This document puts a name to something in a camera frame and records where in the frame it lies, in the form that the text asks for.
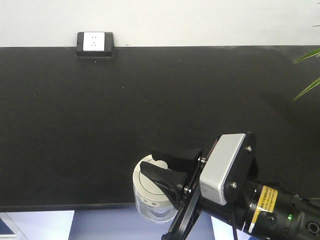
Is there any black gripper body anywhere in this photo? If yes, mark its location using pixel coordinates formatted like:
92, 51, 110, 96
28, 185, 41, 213
161, 157, 259, 240

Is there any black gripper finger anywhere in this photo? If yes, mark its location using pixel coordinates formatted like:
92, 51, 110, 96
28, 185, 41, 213
151, 147, 202, 174
140, 161, 188, 210

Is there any glass jar with white lid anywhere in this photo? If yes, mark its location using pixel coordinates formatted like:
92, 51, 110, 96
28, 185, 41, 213
132, 154, 177, 224

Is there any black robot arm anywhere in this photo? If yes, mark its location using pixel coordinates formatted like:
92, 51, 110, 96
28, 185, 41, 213
139, 145, 320, 240

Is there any black desktop power socket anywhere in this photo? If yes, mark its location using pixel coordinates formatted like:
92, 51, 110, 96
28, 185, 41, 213
76, 31, 116, 58

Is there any green potted plant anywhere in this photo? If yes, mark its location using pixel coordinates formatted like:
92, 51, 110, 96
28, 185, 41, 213
292, 23, 320, 102

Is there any black camera cable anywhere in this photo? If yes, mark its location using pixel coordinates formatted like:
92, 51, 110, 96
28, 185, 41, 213
228, 199, 240, 240

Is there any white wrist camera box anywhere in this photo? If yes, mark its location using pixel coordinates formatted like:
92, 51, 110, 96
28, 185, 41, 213
199, 133, 246, 206

